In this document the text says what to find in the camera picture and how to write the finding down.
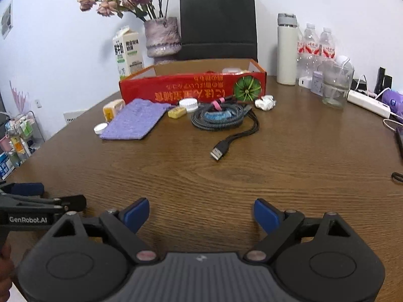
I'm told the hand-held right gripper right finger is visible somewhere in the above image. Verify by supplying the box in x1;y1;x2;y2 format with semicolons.
246;198;364;265

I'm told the metal storage rack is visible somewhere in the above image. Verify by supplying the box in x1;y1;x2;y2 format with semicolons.
0;110;46;180

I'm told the purple knitted pouch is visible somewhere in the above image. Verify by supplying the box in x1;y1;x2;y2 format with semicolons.
99;98;169;140

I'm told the blue crinkled wrapper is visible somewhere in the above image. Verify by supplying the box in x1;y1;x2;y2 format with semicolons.
201;108;240;122

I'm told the dark flat device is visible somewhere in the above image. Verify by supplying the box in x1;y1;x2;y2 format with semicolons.
395;127;403;158

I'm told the small pale box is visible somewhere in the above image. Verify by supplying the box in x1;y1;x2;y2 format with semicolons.
311;71;325;95

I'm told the person's left hand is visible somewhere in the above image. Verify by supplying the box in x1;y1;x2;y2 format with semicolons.
0;242;15;294

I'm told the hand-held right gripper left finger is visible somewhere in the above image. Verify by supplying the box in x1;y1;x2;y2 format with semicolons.
38;198;157;265

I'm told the clear plastic water bottle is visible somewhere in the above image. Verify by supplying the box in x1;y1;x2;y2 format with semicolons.
296;23;317;81
316;27;336;67

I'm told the white charging cable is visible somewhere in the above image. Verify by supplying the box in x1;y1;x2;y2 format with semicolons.
382;113;403;133

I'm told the white milk carton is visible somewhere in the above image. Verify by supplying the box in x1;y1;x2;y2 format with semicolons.
113;26;145;81

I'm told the wall poster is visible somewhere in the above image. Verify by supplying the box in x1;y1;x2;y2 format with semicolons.
1;2;15;40

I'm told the small yellow carton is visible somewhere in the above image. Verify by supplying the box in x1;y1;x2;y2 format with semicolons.
103;99;126;122

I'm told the black upright device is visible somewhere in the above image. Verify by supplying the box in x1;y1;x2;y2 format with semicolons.
375;67;393;94

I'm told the black paper bag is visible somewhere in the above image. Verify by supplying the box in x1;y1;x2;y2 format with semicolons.
176;0;259;64

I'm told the white tissue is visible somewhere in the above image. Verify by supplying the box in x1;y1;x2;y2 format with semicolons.
254;95;277;111

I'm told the white round lid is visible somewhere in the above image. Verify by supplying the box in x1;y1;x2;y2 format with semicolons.
178;98;199;111

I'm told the purple plastic bag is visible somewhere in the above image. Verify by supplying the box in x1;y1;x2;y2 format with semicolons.
376;89;403;115

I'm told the clear glass cup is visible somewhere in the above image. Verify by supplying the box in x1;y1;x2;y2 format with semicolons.
322;60;355;109

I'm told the white power strip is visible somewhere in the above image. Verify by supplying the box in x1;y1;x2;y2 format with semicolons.
347;90;391;118

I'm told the black braided usb cable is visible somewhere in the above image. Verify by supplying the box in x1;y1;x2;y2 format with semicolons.
191;96;260;162

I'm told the red cardboard box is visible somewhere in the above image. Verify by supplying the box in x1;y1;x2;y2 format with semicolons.
119;58;267;105

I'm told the pink wall decoration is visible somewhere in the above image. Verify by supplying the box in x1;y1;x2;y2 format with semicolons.
9;80;31;116

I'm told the purple ceramic vase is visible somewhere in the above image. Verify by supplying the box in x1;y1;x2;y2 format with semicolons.
144;17;182;66

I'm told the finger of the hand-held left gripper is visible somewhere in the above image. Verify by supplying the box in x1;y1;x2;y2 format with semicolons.
0;182;45;197
0;193;87;213

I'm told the white thermos bottle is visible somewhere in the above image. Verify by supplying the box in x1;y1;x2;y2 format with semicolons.
276;13;298;85

